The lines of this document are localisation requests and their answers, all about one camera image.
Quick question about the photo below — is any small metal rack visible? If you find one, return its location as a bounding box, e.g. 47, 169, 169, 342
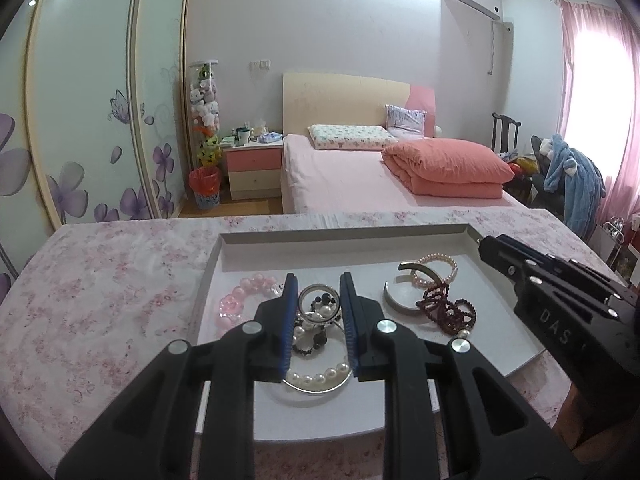
595, 216, 627, 267

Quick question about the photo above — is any blue fleece robe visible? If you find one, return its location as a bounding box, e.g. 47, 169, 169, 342
542, 135, 607, 233

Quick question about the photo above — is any purple floral pillow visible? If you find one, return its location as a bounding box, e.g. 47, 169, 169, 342
385, 105, 427, 140

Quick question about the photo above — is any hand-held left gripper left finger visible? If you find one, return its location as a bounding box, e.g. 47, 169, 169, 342
55, 273, 300, 480

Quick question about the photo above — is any wardrobe with purple flower doors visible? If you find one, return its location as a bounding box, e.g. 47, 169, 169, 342
0, 0, 193, 291

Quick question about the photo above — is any pink and beige nightstand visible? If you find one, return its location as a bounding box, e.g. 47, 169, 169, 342
221, 140, 285, 201

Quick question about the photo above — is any dark red bead bracelet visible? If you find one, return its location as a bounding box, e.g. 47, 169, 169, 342
417, 282, 477, 336

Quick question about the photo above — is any bed with pink sheet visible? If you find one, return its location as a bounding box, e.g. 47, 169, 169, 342
280, 134, 526, 214

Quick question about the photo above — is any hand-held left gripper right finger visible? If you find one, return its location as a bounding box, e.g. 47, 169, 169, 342
339, 272, 588, 480

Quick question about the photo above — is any thin silver bangle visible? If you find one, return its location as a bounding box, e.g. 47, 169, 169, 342
281, 357, 352, 397

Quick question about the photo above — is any pink pearl bracelet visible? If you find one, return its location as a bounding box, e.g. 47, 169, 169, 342
411, 255, 458, 288

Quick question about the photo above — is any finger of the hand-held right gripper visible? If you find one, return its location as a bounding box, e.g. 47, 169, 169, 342
480, 250, 547, 292
478, 234, 638, 311

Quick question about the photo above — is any wide silver cuff bracelet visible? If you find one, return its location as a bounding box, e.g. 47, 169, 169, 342
383, 260, 446, 317

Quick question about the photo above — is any plush toy tower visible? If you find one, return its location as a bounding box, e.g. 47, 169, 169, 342
189, 61, 222, 168

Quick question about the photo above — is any blue bin with red bag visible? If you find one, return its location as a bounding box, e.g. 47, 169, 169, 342
189, 166, 222, 210

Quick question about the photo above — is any white patterned pillow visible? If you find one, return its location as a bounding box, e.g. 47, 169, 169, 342
307, 124, 396, 151

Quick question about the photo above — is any pile of colourful toys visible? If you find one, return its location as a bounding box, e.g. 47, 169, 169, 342
505, 152, 540, 182

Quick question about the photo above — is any silver ring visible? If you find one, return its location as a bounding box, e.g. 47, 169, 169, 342
298, 284, 342, 325

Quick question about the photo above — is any shallow grey cardboard box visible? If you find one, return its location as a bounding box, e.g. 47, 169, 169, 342
189, 223, 553, 442

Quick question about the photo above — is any folded salmon quilt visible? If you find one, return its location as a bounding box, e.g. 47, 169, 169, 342
382, 137, 516, 197

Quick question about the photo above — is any dark office chair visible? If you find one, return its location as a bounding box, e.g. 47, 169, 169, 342
529, 135, 576, 213

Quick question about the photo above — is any pink curtain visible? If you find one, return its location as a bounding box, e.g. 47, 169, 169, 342
552, 0, 640, 196

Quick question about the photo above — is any dark wooden chair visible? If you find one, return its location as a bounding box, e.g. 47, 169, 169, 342
491, 112, 522, 155

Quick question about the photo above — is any white pearl bracelet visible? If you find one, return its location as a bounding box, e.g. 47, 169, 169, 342
286, 317, 351, 387

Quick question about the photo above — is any air conditioner pipe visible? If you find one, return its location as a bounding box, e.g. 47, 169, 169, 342
486, 20, 514, 77

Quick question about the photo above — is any pink glass bead bracelet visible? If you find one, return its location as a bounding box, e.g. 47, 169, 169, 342
216, 272, 286, 327

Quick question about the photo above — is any beige and pink headboard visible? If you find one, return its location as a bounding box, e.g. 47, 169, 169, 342
282, 72, 437, 140

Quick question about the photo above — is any black bead bracelet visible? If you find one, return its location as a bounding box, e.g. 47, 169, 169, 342
292, 291, 343, 356

